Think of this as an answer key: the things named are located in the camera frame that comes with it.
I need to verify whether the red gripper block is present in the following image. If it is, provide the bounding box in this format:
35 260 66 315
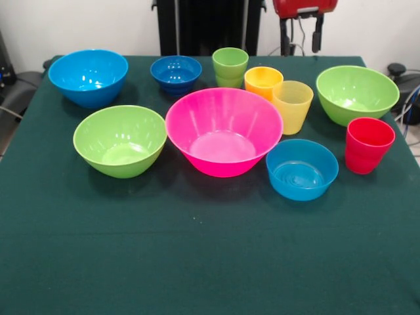
273 0 339 57

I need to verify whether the small light blue bowl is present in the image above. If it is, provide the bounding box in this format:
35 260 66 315
265 138 339 201

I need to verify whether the orange-yellow plastic cup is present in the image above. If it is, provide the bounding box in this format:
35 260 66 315
243 66 284 102

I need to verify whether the green plastic cup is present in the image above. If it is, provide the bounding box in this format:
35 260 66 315
211 47 249 89

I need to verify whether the pale yellow translucent cup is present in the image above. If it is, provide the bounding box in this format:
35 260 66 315
272 80 314 136

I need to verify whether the green plastic bowl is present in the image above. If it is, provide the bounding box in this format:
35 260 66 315
72 104 168 179
316 65 400 127

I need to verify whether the small dark blue bowl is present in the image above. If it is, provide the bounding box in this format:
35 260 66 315
150 54 203 96

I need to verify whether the large pink plastic bowl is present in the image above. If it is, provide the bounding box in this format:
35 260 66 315
165 87 284 179

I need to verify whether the red plastic cup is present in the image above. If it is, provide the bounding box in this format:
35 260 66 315
345 117 396 175

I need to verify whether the large blue plastic bowl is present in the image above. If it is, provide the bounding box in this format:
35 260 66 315
48 49 129 110

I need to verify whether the dark green tablecloth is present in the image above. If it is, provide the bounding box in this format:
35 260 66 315
0 54 420 315

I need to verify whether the grey pedestal foot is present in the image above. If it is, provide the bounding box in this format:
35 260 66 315
9 70 45 114
387 62 420 111

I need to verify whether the bundle of floor cables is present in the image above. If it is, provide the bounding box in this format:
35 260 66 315
393 83 420 138

